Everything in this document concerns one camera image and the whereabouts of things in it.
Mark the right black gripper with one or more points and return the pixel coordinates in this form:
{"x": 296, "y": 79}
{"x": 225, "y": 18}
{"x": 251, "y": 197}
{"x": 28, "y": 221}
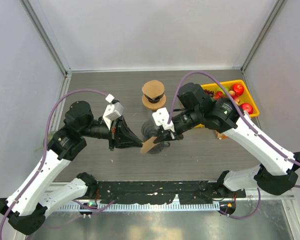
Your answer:
{"x": 163, "y": 134}

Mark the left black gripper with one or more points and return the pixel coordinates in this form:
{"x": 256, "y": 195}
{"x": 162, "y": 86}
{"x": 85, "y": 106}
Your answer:
{"x": 121, "y": 136}

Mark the grey plastic dripper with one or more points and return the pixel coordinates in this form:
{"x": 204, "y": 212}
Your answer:
{"x": 150, "y": 129}

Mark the wooden dripper ring holder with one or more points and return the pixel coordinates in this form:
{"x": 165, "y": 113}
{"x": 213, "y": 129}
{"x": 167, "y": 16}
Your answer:
{"x": 154, "y": 104}

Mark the brown paper coffee filter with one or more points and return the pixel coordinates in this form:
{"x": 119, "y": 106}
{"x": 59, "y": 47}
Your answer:
{"x": 153, "y": 88}

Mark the grey plastic measuring cup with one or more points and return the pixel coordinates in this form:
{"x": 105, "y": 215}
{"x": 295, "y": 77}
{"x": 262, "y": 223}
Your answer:
{"x": 159, "y": 147}

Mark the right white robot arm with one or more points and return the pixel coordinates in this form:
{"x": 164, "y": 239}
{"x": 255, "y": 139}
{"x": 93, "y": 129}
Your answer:
{"x": 276, "y": 172}

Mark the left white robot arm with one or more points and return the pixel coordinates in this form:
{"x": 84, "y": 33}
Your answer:
{"x": 29, "y": 206}

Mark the orange filter holder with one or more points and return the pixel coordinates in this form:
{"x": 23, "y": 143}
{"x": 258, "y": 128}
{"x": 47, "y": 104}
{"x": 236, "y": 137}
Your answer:
{"x": 220, "y": 136}

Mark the red grape bunch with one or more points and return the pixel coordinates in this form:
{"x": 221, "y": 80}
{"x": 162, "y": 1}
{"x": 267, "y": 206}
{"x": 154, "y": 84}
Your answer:
{"x": 210, "y": 93}

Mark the lychee fruit cluster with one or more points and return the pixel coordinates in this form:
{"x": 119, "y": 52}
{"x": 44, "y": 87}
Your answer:
{"x": 220, "y": 94}

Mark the green melon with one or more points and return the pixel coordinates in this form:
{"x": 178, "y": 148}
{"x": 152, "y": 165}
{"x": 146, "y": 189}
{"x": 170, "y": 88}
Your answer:
{"x": 49, "y": 137}

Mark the green apple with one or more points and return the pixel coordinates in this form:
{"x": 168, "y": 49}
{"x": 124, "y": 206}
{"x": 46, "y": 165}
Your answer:
{"x": 219, "y": 89}

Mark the red apple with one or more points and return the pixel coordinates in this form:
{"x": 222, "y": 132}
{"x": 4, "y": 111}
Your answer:
{"x": 238, "y": 89}
{"x": 247, "y": 107}

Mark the yellow plastic bin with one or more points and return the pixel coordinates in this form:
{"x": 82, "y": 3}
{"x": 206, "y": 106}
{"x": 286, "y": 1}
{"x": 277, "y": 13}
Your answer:
{"x": 245, "y": 98}

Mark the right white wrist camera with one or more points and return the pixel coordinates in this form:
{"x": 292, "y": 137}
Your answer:
{"x": 163, "y": 122}

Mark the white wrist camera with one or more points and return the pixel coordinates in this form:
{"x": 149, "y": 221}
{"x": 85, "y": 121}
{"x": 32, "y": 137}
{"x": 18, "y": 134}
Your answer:
{"x": 163, "y": 122}
{"x": 112, "y": 111}

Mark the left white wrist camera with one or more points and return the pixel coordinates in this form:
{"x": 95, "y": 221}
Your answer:
{"x": 112, "y": 111}

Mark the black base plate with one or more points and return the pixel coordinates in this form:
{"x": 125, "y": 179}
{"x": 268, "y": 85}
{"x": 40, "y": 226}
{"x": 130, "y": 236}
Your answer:
{"x": 160, "y": 192}

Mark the white slotted cable duct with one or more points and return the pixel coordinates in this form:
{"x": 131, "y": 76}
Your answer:
{"x": 172, "y": 207}

